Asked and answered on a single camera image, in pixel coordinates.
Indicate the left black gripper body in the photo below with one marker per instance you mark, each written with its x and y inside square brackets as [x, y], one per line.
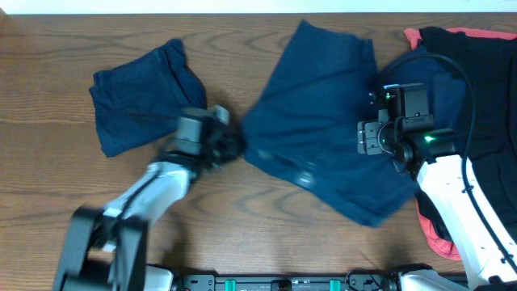
[222, 144]

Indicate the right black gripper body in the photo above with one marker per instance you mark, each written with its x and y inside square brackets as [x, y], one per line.
[377, 139]

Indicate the dark blue denim shorts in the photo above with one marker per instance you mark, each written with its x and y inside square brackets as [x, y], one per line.
[303, 127]

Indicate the dark blue garment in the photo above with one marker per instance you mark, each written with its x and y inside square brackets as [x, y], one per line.
[139, 102]

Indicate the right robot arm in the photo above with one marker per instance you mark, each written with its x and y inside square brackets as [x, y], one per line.
[405, 131]

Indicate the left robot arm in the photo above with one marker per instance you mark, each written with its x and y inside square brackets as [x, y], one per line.
[105, 248]

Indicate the coral red garment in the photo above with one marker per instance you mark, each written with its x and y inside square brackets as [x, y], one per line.
[429, 219]

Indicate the black garment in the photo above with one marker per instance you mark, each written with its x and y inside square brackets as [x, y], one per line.
[490, 65]

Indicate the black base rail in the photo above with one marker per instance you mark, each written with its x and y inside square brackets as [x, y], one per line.
[355, 281]

